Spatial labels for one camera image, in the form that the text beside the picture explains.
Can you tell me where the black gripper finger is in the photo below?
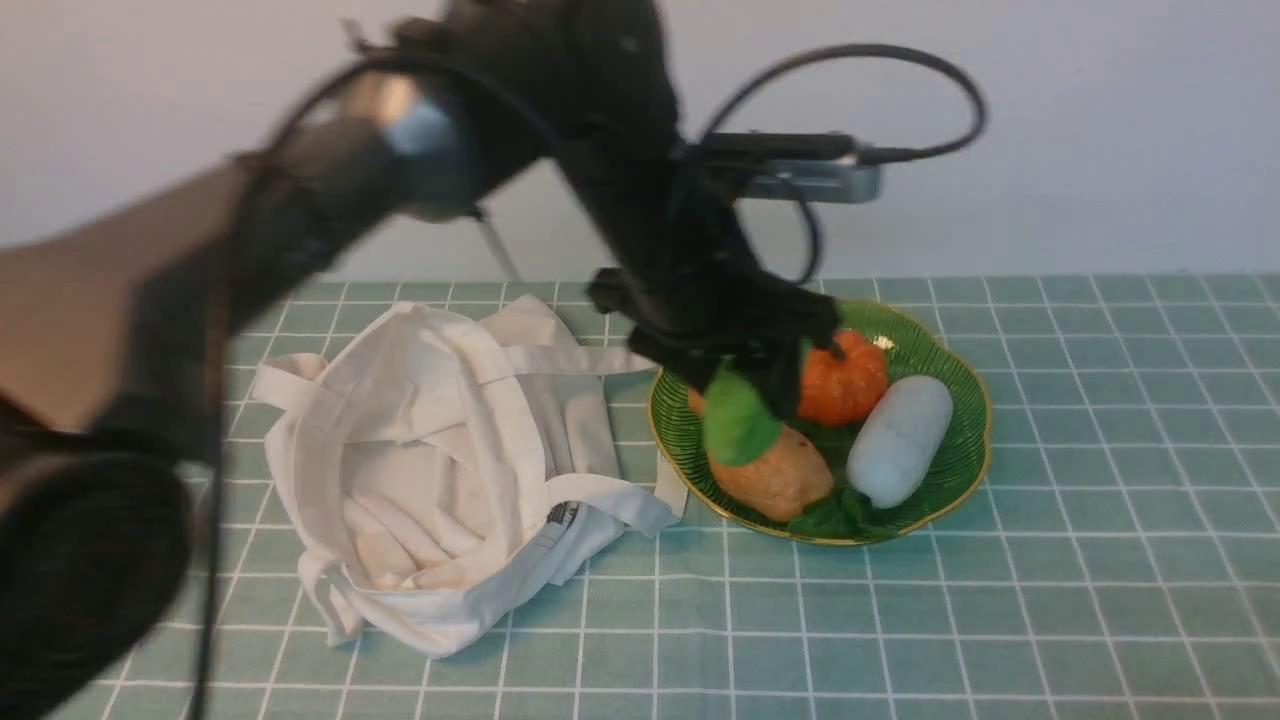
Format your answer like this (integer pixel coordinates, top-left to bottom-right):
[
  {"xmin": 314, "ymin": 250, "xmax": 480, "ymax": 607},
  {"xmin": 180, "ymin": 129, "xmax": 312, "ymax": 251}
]
[{"xmin": 745, "ymin": 345, "xmax": 809, "ymax": 421}]

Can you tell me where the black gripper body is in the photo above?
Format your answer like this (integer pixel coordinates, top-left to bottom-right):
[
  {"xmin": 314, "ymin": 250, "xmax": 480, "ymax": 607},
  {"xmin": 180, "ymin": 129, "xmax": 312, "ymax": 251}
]
[{"xmin": 588, "ymin": 268, "xmax": 840, "ymax": 375}]

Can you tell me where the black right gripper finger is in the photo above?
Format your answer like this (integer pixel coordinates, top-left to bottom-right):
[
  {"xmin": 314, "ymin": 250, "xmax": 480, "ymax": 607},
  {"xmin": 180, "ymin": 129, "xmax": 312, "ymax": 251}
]
[{"xmin": 628, "ymin": 334, "xmax": 741, "ymax": 395}]

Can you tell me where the green chayote vegetable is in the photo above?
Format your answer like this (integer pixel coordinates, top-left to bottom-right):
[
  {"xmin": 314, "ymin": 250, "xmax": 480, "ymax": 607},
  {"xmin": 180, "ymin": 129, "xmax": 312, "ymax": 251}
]
[{"xmin": 701, "ymin": 363, "xmax": 785, "ymax": 468}]

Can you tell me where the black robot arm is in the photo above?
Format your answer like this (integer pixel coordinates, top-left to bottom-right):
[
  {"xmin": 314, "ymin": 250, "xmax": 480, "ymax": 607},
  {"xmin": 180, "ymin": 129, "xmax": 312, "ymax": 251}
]
[{"xmin": 3, "ymin": 1, "xmax": 861, "ymax": 719}]

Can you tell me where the white cloth tote bag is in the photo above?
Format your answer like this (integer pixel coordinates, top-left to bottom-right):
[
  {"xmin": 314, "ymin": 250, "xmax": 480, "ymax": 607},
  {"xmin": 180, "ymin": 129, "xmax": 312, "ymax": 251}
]
[{"xmin": 251, "ymin": 295, "xmax": 689, "ymax": 659}]

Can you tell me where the orange pumpkin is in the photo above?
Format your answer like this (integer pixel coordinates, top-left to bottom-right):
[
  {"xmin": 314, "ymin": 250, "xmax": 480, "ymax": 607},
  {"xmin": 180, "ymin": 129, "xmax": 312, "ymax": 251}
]
[{"xmin": 797, "ymin": 329, "xmax": 890, "ymax": 427}]

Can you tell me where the brown potato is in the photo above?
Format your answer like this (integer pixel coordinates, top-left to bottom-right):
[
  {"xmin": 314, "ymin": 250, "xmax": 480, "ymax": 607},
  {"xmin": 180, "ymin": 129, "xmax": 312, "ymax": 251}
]
[{"xmin": 677, "ymin": 388, "xmax": 835, "ymax": 534}]

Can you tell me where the white winter melon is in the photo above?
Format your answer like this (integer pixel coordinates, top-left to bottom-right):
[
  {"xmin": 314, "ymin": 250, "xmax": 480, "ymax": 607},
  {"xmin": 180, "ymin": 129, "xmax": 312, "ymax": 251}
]
[{"xmin": 846, "ymin": 375, "xmax": 954, "ymax": 510}]

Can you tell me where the green gold-rimmed plate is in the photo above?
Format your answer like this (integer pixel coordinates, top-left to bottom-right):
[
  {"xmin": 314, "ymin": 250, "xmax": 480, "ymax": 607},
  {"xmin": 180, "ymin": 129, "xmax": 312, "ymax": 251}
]
[{"xmin": 646, "ymin": 299, "xmax": 993, "ymax": 546}]

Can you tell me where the green checkered tablecloth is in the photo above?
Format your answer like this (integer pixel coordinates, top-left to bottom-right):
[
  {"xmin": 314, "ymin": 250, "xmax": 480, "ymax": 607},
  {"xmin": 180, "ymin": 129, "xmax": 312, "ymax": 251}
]
[{"xmin": 209, "ymin": 274, "xmax": 1279, "ymax": 719}]

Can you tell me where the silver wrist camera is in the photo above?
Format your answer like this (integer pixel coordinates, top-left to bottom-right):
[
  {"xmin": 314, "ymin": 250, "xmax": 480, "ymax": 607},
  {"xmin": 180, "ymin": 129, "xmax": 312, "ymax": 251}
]
[{"xmin": 701, "ymin": 132, "xmax": 883, "ymax": 205}]

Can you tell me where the black camera cable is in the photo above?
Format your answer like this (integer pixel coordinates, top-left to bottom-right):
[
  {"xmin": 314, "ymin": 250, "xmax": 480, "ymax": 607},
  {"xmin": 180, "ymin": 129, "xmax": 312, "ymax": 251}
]
[{"xmin": 700, "ymin": 44, "xmax": 989, "ymax": 286}]

